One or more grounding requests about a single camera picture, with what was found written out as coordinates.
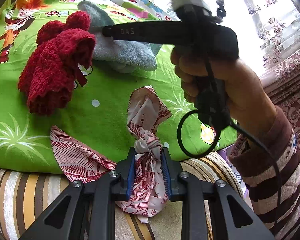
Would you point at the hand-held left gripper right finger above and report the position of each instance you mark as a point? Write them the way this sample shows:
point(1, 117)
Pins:
point(167, 176)

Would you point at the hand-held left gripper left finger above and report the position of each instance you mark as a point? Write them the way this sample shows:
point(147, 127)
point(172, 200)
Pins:
point(130, 176)

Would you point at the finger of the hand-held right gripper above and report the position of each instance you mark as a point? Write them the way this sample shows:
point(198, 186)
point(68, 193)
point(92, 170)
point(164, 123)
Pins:
point(145, 31)

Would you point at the red and white scarf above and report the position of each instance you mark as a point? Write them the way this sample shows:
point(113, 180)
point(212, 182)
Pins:
point(145, 155)

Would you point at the blue grey towel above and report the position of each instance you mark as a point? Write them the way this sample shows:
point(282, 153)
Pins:
point(130, 55)

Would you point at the red fluffy towel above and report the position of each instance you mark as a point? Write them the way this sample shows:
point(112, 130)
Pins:
point(52, 62)

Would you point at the person's right forearm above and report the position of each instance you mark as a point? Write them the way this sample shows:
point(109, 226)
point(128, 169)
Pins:
point(272, 170)

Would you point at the person's right hand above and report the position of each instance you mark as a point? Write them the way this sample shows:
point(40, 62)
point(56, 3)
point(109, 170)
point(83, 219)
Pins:
point(245, 92)

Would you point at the white lace curtain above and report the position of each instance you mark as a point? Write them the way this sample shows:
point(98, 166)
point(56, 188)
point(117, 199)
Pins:
point(270, 15)

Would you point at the green cartoon printed blanket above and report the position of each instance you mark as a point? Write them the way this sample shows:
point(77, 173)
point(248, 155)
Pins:
point(102, 97)

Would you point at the striped fringed sofa cushion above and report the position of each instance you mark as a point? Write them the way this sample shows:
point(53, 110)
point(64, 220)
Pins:
point(35, 195)

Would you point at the pink patterned drape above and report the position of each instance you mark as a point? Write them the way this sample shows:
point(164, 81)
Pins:
point(295, 100)

